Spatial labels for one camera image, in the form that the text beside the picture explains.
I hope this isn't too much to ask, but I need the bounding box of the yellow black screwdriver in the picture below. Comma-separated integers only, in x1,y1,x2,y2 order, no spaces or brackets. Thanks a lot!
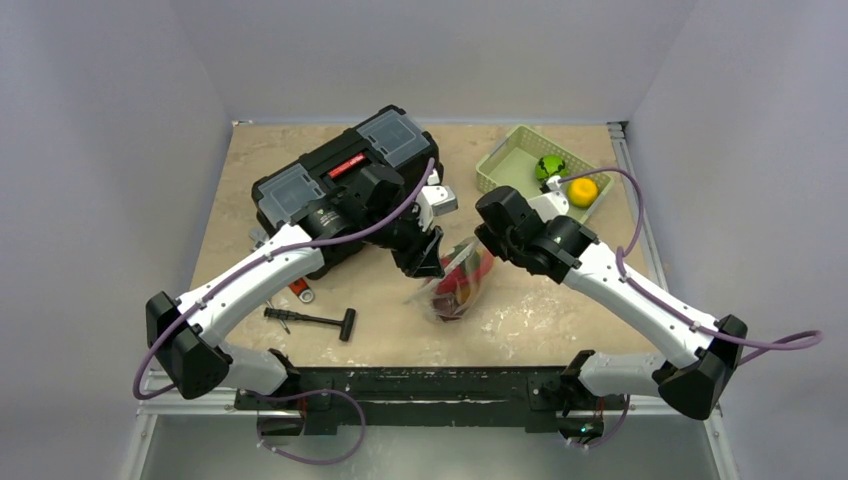
265,300,291,335

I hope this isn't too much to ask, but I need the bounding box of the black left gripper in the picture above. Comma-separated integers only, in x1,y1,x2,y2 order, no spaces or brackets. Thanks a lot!
364,203,445,277

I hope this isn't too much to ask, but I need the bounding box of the red adjustable wrench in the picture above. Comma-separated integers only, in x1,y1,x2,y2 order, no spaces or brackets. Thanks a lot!
288,278,315,304

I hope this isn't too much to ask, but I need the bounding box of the green plastic basket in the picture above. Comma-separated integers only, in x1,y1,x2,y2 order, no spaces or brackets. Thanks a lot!
475,125,596,199

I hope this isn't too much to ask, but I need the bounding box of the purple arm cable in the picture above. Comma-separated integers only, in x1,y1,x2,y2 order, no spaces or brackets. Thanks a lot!
559,166,825,366
132,156,437,401

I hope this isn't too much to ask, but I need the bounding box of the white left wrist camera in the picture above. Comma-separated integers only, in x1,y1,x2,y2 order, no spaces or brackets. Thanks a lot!
415,170,459,231

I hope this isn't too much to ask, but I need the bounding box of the red toy chili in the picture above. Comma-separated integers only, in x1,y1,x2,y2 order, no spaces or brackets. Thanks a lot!
435,256,478,295

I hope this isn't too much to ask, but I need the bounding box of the black rubber mallet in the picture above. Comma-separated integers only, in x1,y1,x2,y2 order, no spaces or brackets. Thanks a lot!
276,308,357,342

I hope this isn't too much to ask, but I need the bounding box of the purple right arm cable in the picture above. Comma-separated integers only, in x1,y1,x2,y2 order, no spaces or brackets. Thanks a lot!
559,166,825,366

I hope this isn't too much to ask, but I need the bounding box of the dark red toy fruit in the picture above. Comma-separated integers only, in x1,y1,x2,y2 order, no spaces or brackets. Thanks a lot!
431,296,464,322

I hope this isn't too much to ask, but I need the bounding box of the green toy pepper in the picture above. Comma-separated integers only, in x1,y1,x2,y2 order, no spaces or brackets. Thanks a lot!
459,246,485,276

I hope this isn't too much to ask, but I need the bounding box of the clear zip top bag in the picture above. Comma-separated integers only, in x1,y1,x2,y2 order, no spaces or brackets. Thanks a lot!
405,236,495,323

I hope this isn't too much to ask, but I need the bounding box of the red toy apple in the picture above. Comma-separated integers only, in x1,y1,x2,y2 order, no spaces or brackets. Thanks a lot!
477,251,495,279

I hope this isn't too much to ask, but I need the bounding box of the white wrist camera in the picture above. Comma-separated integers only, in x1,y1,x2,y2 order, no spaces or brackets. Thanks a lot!
415,170,459,231
528,175,570,222

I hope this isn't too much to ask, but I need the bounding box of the green toy ball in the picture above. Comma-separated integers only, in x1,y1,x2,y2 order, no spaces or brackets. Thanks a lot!
534,154,569,184

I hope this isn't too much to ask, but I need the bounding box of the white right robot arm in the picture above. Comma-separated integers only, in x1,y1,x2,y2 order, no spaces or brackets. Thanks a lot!
475,186,748,420

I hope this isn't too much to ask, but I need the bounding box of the black plastic toolbox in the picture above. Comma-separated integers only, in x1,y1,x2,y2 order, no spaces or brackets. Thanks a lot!
251,105,444,280

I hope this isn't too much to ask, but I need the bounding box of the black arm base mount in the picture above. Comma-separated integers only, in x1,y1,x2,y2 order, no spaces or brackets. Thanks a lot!
234,365,625,440

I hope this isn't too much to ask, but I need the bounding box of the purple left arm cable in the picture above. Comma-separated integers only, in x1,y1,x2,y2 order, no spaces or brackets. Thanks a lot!
132,156,437,401

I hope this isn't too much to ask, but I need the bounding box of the orange toy fruit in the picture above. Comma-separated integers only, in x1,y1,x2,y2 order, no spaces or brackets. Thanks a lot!
455,282,482,308

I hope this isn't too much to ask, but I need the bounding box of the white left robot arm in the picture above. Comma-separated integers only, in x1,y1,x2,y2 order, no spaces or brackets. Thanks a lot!
133,160,458,409

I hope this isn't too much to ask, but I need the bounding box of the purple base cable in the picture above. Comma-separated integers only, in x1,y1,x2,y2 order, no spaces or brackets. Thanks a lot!
256,387,368,466

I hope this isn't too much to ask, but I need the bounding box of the yellow toy lemon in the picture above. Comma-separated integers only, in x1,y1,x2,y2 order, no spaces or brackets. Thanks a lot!
566,177,600,209

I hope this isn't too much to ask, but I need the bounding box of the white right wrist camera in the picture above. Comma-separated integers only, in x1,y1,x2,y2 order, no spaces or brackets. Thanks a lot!
528,175,570,222

